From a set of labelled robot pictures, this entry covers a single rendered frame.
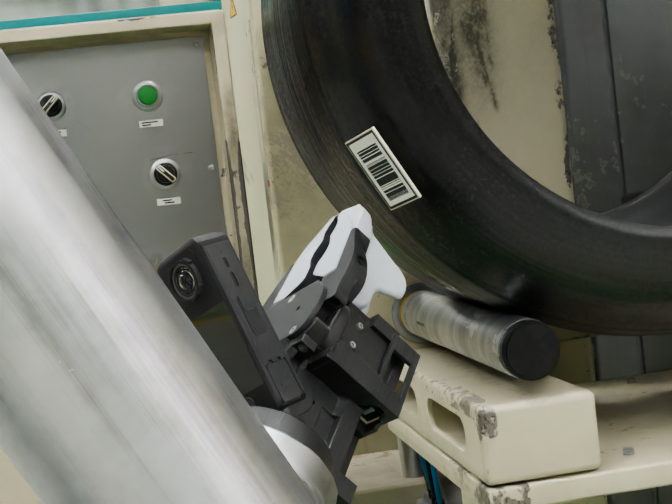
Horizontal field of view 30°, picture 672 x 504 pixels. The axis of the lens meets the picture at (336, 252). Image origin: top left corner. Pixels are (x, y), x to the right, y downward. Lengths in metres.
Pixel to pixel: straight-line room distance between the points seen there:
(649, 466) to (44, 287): 0.61
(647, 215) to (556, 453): 0.36
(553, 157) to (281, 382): 0.65
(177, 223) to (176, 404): 1.15
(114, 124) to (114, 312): 1.16
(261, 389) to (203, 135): 0.92
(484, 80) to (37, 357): 0.90
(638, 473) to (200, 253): 0.40
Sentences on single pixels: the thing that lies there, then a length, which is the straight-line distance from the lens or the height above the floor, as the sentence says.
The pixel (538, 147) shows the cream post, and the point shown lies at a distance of 1.31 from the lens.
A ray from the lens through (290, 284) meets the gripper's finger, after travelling 0.81.
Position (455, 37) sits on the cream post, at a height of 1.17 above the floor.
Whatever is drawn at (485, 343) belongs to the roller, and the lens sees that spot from 0.95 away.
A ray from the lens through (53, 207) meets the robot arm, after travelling 0.46.
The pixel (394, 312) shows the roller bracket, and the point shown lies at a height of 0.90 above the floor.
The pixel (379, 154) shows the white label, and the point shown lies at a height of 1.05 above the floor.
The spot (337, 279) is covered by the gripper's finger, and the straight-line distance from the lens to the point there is 0.75.
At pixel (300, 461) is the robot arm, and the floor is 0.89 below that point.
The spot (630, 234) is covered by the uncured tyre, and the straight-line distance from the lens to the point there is 0.93.
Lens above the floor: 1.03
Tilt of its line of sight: 3 degrees down
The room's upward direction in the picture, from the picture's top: 7 degrees counter-clockwise
